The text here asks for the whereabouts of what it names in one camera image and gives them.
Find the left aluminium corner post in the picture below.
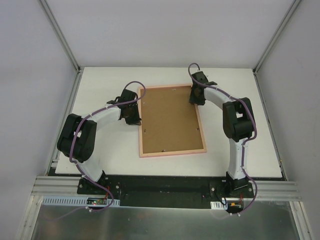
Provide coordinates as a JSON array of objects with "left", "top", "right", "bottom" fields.
[{"left": 37, "top": 0, "right": 81, "bottom": 73}]

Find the right aluminium corner post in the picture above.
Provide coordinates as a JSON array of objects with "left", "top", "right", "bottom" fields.
[{"left": 252, "top": 0, "right": 303, "bottom": 75}]

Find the white cable duct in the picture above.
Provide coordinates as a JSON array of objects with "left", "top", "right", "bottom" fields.
[
  {"left": 210, "top": 201, "right": 244, "bottom": 210},
  {"left": 42, "top": 196, "right": 120, "bottom": 208}
]

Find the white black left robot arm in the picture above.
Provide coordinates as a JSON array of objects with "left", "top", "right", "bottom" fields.
[{"left": 57, "top": 89, "right": 141, "bottom": 195}]

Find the pink wooden picture frame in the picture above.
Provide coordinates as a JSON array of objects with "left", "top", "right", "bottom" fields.
[{"left": 137, "top": 83, "right": 208, "bottom": 160}]

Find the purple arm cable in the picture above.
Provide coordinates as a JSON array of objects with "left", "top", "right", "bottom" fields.
[
  {"left": 187, "top": 62, "right": 259, "bottom": 220},
  {"left": 41, "top": 80, "right": 148, "bottom": 222}
]

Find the aluminium front rail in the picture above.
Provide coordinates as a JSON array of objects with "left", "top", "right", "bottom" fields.
[{"left": 31, "top": 175, "right": 302, "bottom": 202}]

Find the aluminium corner post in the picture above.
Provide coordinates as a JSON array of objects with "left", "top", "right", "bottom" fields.
[
  {"left": 252, "top": 0, "right": 303, "bottom": 75},
  {"left": 37, "top": 0, "right": 81, "bottom": 73}
]

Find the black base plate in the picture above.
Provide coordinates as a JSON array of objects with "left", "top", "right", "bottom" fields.
[{"left": 77, "top": 175, "right": 254, "bottom": 209}]

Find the left white cable duct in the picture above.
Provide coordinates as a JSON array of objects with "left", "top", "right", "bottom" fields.
[{"left": 42, "top": 196, "right": 120, "bottom": 208}]

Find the right white cable duct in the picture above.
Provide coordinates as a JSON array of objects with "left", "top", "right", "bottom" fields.
[{"left": 210, "top": 201, "right": 244, "bottom": 210}]

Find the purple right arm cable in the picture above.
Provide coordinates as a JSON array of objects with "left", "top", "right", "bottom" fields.
[{"left": 187, "top": 62, "right": 259, "bottom": 220}]

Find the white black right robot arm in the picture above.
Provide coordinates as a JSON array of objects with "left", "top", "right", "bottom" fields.
[{"left": 189, "top": 70, "right": 257, "bottom": 198}]

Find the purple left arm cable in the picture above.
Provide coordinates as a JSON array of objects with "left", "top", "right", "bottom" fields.
[{"left": 41, "top": 80, "right": 148, "bottom": 222}]

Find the brown cardboard backing board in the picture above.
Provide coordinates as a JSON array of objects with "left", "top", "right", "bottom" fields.
[{"left": 139, "top": 86, "right": 205, "bottom": 153}]

